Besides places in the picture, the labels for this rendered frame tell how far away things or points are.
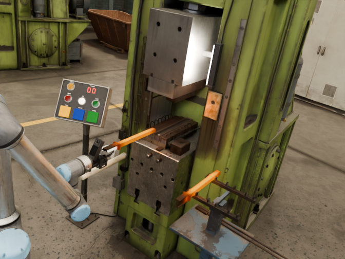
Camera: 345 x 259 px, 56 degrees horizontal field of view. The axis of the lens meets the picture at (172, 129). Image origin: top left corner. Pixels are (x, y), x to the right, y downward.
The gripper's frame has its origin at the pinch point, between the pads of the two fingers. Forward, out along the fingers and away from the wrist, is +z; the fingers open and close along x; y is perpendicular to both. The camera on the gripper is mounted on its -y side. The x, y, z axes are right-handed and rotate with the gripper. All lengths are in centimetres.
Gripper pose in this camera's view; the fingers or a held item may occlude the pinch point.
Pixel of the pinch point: (114, 146)
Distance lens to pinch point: 183.4
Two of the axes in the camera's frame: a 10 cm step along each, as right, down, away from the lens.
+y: -1.4, 8.9, 4.4
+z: 5.6, -3.0, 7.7
